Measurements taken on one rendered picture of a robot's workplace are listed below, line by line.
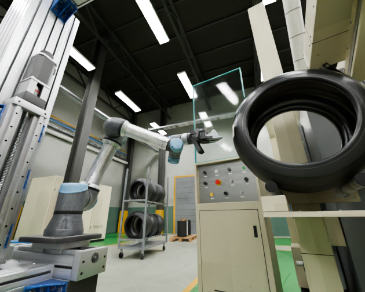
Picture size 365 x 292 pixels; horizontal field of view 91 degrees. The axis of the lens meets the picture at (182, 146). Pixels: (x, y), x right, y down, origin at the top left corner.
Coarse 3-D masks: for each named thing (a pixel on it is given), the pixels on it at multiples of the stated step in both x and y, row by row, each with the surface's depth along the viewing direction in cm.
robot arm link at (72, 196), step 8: (64, 184) 82; (72, 184) 82; (80, 184) 84; (64, 192) 80; (72, 192) 80; (80, 192) 83; (88, 192) 91; (56, 200) 81; (64, 200) 79; (72, 200) 80; (80, 200) 82; (88, 200) 90; (56, 208) 78; (64, 208) 78; (72, 208) 79; (80, 208) 82
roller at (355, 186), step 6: (360, 174) 59; (348, 180) 67; (354, 180) 60; (360, 180) 59; (342, 186) 74; (348, 186) 68; (354, 186) 63; (360, 186) 60; (336, 192) 87; (342, 192) 78; (348, 192) 74
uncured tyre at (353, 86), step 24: (288, 72) 83; (312, 72) 77; (336, 72) 74; (264, 96) 99; (288, 96) 102; (312, 96) 96; (336, 96) 86; (360, 96) 66; (240, 120) 87; (264, 120) 108; (336, 120) 90; (360, 120) 63; (240, 144) 83; (360, 144) 61; (264, 168) 75; (288, 168) 70; (312, 168) 66; (336, 168) 63; (360, 168) 62; (312, 192) 81
